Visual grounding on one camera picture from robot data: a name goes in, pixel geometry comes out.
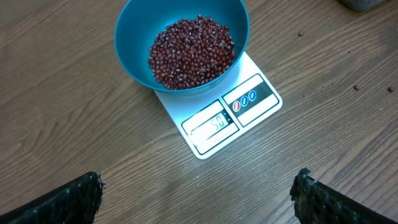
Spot white kitchen scale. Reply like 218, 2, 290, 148
156, 53, 282, 159

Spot red beans in bowl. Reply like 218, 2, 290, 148
147, 14, 235, 90

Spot clear plastic container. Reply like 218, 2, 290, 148
339, 0, 388, 12

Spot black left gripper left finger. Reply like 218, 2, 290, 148
1, 172, 106, 224

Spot blue bowl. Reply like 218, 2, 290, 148
114, 0, 250, 96

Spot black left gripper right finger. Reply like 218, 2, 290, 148
290, 168, 397, 224

